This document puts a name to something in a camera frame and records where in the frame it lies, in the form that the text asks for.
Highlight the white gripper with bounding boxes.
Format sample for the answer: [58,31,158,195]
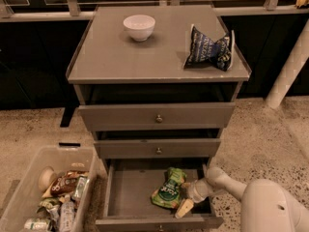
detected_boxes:
[175,178,214,218]

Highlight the green rice chip bag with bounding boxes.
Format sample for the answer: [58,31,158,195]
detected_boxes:
[151,167,186,209]

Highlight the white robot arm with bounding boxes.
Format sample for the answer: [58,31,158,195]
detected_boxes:
[175,167,309,232]

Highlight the grey bottom drawer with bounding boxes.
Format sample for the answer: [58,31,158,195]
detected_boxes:
[96,158,223,232]

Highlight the grey drawer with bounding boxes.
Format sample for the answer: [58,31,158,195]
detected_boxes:
[95,132,221,160]
[79,102,235,131]
[96,158,223,232]

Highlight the grey top drawer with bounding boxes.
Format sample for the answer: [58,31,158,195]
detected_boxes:
[79,102,235,131]

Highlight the grey middle drawer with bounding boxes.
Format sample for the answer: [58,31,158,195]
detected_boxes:
[95,132,221,160]

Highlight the grey drawer cabinet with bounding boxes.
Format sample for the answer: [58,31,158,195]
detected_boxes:
[66,5,252,167]

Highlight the brown snack bag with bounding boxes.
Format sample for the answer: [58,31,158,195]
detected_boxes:
[42,170,89,198]

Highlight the blue vinegar chip bag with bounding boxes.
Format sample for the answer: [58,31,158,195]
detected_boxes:
[183,24,235,72]

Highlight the small green can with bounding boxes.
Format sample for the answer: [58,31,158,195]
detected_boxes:
[72,176,89,201]

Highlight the clear plastic storage bin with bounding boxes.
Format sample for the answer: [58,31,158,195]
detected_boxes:
[0,146,98,232]

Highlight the clear plastic bottle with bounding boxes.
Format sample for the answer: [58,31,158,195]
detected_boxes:
[59,194,75,232]

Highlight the beige wooden mushroom object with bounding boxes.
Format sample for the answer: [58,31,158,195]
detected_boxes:
[38,166,57,191]

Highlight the white green snack packet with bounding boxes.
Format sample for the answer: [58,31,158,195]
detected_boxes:
[23,217,52,232]

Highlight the white ceramic bowl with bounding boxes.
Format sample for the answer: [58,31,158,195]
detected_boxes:
[123,14,155,42]

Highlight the white diagonal pipe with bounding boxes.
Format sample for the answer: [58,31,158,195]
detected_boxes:
[266,20,309,109]

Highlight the metal window railing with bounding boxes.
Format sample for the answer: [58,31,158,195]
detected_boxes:
[0,0,309,23]

